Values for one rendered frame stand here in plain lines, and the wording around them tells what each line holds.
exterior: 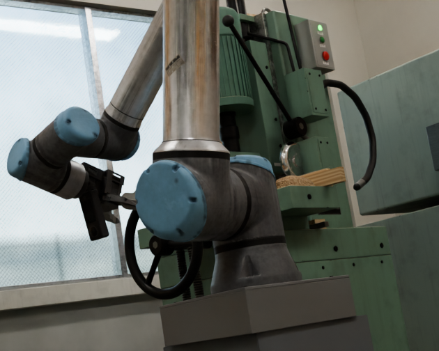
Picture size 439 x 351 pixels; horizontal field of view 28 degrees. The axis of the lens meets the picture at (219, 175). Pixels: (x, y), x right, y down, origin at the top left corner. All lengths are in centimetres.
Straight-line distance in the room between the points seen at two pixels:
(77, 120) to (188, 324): 50
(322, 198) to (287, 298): 74
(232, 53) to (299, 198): 55
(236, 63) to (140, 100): 71
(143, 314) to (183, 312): 219
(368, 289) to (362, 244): 13
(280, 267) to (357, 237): 90
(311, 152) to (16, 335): 156
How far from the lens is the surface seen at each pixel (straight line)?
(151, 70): 193
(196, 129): 164
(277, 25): 278
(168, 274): 256
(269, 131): 265
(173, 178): 160
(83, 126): 189
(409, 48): 515
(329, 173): 237
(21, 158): 194
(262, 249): 174
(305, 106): 266
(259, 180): 177
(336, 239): 253
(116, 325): 384
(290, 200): 225
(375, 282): 266
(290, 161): 258
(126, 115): 196
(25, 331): 364
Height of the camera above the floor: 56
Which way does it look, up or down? 10 degrees up
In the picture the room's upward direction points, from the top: 9 degrees counter-clockwise
